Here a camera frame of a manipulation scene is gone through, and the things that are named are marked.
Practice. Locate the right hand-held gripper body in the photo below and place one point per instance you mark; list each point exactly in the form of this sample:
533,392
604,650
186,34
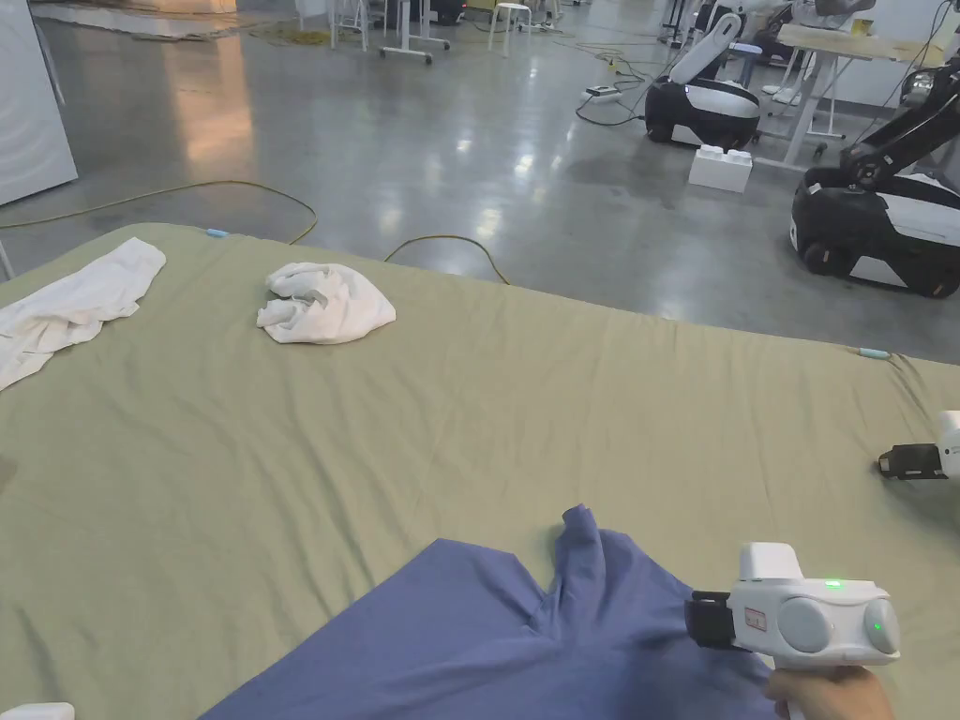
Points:
810,622

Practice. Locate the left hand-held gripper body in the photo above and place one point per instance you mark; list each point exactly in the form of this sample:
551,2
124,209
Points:
34,712

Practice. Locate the blue shirt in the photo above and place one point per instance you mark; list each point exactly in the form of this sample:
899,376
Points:
480,637

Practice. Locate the person's right hand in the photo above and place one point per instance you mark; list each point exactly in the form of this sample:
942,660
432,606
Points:
840,694

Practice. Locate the spare hand-held gripper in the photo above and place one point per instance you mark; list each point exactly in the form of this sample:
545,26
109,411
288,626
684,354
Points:
919,459

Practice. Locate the bed with pale green sheet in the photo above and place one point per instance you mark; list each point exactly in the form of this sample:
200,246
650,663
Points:
465,420

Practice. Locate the black-armed wheeled robot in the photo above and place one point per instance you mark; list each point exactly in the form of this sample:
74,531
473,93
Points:
877,217

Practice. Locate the flat white cloth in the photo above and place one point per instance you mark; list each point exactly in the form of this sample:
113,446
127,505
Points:
82,296

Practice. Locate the white block-shaped box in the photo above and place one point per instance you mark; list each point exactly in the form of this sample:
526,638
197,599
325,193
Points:
720,169

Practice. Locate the bunched white cloth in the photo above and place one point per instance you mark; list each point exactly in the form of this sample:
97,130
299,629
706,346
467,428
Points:
337,304

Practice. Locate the white and black wheeled robot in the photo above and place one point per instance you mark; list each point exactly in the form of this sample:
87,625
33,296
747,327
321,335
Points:
705,97

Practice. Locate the white power strip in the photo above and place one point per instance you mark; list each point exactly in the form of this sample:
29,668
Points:
604,93

